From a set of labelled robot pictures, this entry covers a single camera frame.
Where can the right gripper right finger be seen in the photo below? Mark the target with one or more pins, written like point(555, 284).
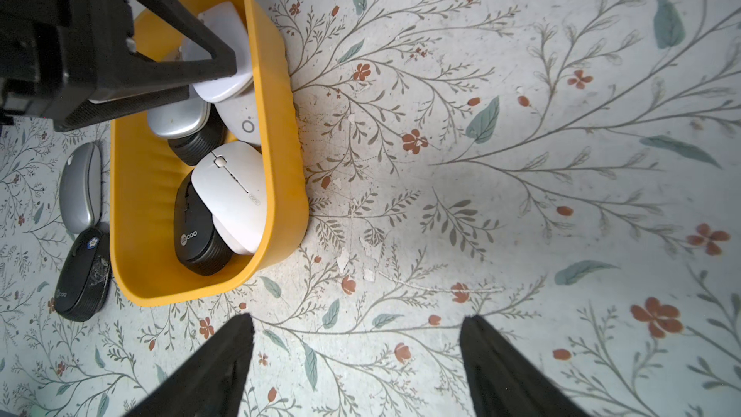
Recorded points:
point(502, 381)

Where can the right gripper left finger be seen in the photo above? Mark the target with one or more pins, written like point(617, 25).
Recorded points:
point(212, 381)

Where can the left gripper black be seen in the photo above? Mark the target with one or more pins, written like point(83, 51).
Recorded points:
point(62, 60)

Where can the silver white mouse front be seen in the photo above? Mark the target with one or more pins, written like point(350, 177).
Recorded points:
point(179, 119)

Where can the black mouse front row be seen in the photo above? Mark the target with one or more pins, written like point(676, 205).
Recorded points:
point(198, 245)

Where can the light grey mouse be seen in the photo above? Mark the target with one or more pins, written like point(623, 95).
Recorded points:
point(240, 115)

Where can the yellow plastic storage box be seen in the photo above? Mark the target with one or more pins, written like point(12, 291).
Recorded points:
point(146, 174)

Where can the silver grey mouse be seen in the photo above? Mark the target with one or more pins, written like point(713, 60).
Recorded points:
point(80, 190)

